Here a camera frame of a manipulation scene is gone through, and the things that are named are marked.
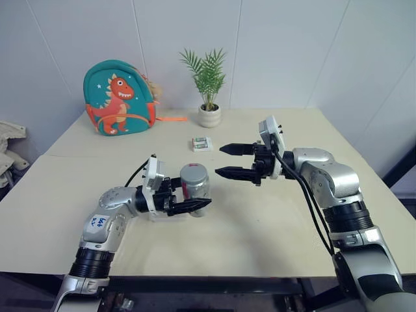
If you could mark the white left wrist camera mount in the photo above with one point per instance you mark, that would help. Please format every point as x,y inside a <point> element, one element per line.
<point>152,177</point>

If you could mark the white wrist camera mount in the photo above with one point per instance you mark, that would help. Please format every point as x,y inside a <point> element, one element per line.
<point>152,177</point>
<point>271,130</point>

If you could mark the black table frame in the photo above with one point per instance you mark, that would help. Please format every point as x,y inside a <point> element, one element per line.
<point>201,287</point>

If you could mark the silver grey jar lid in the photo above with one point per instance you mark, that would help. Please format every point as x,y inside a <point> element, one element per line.
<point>194,174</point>

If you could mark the small white box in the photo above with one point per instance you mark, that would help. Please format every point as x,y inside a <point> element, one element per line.
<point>202,144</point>

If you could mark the green white battery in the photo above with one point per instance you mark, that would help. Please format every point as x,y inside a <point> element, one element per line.
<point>201,140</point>
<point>202,147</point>

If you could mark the teal dinosaur backpack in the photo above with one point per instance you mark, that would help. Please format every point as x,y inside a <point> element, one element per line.
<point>110,97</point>

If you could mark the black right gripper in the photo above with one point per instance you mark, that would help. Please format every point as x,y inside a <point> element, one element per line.
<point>264,162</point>

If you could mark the cream ribbed plant pot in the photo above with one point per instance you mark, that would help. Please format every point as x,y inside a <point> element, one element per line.
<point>210,117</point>

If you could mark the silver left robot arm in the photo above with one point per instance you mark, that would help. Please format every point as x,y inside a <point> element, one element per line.
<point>113,201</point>

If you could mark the green palm plant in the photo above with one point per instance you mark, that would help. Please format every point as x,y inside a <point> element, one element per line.
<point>206,74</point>

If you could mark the black slanted stand leg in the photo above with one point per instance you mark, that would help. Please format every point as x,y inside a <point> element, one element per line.
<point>401,165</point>

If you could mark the beige plush backpack charm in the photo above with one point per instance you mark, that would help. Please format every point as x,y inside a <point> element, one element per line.
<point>155,89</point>

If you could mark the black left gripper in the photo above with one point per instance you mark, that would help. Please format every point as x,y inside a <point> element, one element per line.
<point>164,198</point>

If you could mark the clear plastic jar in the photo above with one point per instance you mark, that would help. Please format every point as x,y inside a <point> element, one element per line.
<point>195,192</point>

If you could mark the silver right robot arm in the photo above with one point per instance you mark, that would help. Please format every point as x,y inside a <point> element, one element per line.
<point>338,182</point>

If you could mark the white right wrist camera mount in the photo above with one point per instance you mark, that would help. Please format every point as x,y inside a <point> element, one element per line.
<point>271,130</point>

